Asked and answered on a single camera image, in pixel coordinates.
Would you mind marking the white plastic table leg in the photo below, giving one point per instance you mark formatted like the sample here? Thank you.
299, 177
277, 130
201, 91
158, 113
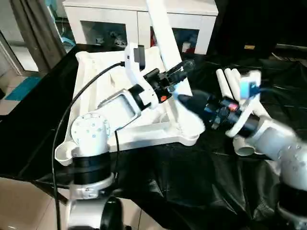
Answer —
221, 81
230, 81
160, 28
235, 75

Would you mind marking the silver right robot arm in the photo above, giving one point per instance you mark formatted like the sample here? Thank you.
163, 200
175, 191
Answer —
283, 143

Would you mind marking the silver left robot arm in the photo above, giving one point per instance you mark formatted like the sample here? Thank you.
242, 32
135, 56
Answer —
91, 132

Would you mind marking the red bottle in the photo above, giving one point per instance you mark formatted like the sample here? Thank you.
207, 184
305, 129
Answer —
189, 48

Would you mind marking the black table mat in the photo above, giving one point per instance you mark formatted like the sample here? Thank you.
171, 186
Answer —
182, 191

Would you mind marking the white display cabinet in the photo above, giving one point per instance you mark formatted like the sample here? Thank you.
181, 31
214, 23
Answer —
110, 12

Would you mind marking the black cabinet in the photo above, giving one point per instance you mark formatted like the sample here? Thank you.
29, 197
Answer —
259, 24

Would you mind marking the grey curtain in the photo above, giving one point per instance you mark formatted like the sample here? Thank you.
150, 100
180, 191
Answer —
38, 33

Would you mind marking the blue floor mat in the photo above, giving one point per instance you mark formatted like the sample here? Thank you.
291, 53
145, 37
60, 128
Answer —
21, 88

